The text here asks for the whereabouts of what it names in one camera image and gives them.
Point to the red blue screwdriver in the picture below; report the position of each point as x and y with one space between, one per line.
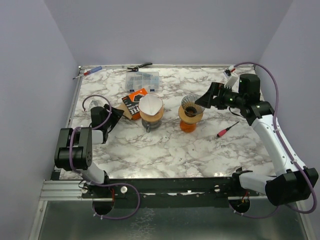
89 72

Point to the pink handled tool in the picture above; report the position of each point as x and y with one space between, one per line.
224 131

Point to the white paper coffee filter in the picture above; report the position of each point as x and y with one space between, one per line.
150 103

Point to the pink plastic dripper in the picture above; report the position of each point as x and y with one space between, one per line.
161 105

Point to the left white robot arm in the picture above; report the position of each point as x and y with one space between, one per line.
74 148

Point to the orange coffee filter box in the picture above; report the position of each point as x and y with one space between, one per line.
130 104

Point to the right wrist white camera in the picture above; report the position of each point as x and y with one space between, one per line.
231 76

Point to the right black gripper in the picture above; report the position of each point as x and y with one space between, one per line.
216 92

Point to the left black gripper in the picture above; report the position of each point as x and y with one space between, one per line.
108 117

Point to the grey glass dripper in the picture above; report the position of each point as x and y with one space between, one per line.
191 109

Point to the black pliers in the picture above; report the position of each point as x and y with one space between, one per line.
137 67

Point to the wrist white camera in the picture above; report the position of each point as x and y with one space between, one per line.
93 104
231 76

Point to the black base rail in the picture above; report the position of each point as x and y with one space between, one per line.
149 192

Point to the clear plastic screw organizer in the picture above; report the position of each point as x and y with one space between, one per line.
134 81

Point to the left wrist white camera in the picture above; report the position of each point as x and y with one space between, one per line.
93 104

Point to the orange glass carafe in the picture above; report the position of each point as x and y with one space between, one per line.
186 127

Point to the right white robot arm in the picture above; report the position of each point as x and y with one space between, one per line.
293 180

